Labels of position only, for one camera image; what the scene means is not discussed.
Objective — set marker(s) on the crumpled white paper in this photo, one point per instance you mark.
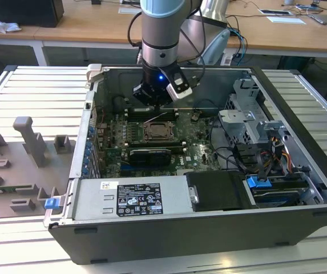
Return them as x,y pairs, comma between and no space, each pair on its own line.
4,26

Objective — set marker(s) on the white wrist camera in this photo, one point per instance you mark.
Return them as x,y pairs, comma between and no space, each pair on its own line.
180,92

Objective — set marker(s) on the wooden desk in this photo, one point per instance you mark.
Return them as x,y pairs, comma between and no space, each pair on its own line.
94,28

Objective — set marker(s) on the black open PC case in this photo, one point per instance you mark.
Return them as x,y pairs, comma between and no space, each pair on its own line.
151,239

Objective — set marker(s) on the black plastic air shroud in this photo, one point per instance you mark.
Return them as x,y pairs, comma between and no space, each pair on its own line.
217,191

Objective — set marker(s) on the white power adapter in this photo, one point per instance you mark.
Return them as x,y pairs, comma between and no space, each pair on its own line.
227,60

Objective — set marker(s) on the metal locking lever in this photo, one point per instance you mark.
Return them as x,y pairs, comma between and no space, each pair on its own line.
176,132
157,117

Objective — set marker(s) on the black computer box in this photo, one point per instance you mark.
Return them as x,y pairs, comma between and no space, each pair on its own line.
23,11

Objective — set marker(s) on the blue case latch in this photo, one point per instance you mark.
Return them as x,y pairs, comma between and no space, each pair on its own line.
51,204

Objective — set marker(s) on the grey parts rack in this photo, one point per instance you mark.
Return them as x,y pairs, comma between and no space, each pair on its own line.
9,171

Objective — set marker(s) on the white paper sheet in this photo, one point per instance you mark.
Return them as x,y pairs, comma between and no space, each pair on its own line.
286,20

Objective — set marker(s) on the silver power supply unit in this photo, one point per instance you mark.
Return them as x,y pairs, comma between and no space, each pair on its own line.
89,199

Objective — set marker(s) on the black graphics card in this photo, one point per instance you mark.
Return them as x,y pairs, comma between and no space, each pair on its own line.
149,157

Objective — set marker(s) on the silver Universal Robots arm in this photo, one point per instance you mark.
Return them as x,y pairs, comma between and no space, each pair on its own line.
159,28

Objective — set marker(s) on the green motherboard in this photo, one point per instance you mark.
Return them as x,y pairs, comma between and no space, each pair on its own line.
197,151

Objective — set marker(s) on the silver CPU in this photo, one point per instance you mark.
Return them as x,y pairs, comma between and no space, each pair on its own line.
156,131

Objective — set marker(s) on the metal drive cage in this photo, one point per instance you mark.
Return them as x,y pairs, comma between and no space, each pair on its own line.
237,125

